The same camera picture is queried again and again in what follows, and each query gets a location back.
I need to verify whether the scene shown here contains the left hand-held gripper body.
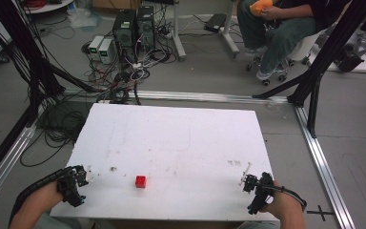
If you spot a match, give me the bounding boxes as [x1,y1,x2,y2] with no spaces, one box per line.
[56,164,90,208]

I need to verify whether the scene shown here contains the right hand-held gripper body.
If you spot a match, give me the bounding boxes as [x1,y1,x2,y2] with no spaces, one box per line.
[243,172,275,216]

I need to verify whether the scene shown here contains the red cube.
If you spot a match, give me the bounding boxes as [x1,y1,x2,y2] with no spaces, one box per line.
[134,175,148,189]

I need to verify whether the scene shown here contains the person's left hand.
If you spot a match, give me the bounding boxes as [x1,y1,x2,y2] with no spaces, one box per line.
[38,180,66,205]

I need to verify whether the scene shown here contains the person's right hand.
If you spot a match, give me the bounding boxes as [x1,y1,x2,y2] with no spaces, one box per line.
[259,180,295,214]

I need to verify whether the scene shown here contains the person's grey trousers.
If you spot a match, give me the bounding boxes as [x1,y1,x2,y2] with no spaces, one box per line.
[31,211,282,229]

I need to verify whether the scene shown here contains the white power supply unit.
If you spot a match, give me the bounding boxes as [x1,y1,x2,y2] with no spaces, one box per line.
[88,34,105,61]
[97,37,114,65]

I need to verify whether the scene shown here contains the white office chair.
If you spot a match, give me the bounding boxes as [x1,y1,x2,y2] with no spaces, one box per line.
[244,28,327,88]

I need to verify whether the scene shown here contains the white desk leg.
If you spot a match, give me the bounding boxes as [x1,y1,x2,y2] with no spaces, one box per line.
[219,0,241,59]
[171,0,188,62]

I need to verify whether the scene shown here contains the large black computer tower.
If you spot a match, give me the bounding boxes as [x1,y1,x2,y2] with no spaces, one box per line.
[112,9,138,63]

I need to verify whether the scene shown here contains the black flat box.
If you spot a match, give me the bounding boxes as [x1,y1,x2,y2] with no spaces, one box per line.
[203,12,228,33]

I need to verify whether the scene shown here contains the slim black computer tower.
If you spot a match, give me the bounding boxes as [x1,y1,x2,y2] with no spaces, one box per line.
[135,5,156,52]

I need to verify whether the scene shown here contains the black device on white board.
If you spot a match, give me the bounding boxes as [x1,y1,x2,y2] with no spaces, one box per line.
[308,32,366,74]

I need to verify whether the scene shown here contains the clear plastic bag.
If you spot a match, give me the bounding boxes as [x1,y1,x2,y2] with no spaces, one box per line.
[66,5,103,31]

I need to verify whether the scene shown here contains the orange soft object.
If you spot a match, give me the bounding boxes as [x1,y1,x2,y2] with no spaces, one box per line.
[249,0,275,17]

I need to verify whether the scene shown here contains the white round table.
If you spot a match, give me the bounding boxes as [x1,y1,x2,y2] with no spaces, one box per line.
[21,0,74,15]

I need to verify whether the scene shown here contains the cardboard box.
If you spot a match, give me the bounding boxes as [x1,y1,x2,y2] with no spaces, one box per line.
[91,0,143,11]

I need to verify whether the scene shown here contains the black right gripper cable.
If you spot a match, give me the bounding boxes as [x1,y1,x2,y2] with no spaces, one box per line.
[260,182,308,212]

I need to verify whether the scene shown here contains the aluminium floor rail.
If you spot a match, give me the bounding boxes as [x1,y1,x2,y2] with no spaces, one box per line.
[0,103,47,216]
[294,104,357,229]
[61,89,290,105]

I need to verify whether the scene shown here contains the tangle of floor cables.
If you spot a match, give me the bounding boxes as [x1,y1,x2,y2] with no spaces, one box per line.
[18,12,179,168]

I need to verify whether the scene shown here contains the black frame with cable bundle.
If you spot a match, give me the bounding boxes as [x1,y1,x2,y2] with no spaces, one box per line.
[0,0,103,189]

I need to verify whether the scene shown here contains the black metal frame strut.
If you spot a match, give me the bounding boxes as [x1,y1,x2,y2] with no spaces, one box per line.
[252,0,366,139]

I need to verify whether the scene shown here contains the red coiled cable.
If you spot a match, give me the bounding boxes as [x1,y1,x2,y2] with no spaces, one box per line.
[23,0,48,10]

